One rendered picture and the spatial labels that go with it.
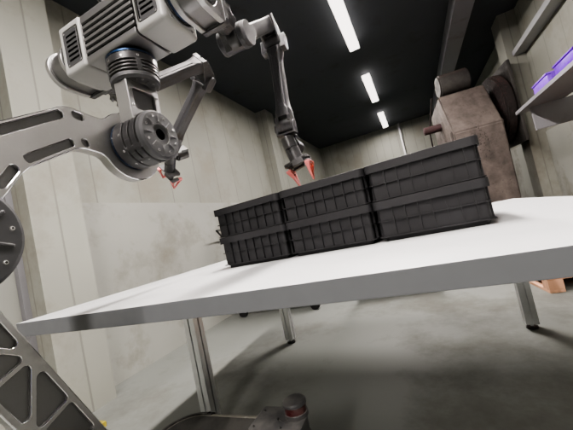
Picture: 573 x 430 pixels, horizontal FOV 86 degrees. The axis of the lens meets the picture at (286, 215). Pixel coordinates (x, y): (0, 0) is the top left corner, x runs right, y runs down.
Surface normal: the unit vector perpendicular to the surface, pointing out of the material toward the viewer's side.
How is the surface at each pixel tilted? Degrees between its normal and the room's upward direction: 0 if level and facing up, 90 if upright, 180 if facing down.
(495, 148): 92
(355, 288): 90
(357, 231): 90
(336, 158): 90
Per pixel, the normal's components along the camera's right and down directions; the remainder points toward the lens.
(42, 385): 0.90, -0.22
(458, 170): -0.47, 0.06
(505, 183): -0.26, 0.05
